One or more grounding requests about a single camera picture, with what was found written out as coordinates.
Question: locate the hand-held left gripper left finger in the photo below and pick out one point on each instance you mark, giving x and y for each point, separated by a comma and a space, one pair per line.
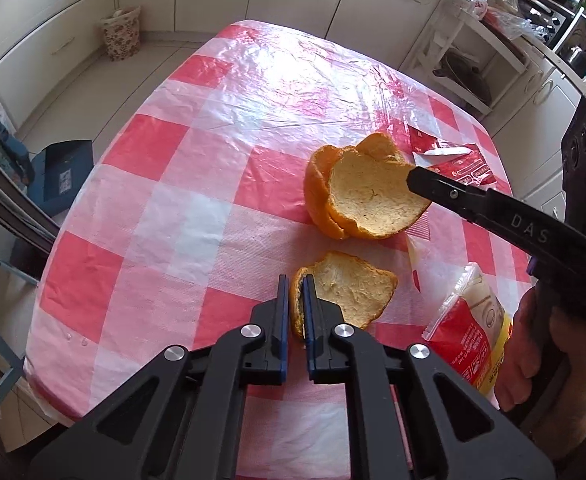
284, 320

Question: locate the red foil wrapper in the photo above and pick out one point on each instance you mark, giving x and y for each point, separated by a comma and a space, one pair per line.
453, 160

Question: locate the clear plastic bag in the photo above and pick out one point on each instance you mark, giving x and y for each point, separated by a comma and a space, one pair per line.
510, 17

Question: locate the small orange peel piece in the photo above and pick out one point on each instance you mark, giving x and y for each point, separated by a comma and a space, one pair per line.
353, 290

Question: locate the yellow and red snack packet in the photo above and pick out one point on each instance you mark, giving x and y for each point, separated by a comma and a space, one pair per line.
468, 332

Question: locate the person's right hand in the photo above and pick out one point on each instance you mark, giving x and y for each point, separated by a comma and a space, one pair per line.
515, 360

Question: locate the floral wastebasket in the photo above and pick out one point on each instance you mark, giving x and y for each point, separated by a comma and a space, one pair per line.
121, 35

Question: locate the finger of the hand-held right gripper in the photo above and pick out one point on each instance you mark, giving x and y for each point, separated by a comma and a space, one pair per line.
448, 192

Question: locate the large orange peel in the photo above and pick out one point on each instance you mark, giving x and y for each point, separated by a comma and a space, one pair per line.
368, 195

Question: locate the black countertop appliance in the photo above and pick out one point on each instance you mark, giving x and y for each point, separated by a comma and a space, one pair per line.
548, 12

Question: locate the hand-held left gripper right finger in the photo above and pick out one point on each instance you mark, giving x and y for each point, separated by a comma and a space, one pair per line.
309, 320

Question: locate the dark wok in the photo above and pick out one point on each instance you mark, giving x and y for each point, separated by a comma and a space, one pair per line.
465, 72

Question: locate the white trolley rack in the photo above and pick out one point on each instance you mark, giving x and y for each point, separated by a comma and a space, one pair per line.
493, 42

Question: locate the metal door frame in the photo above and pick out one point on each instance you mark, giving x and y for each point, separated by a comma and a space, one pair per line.
13, 195

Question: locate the blue dustpan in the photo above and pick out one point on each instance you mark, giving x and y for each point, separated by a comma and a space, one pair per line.
60, 170

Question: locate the white panelled drawer cabinet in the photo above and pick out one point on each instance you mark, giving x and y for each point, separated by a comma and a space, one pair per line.
538, 110

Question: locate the red checked tablecloth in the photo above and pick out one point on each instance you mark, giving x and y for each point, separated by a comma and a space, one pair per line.
173, 210

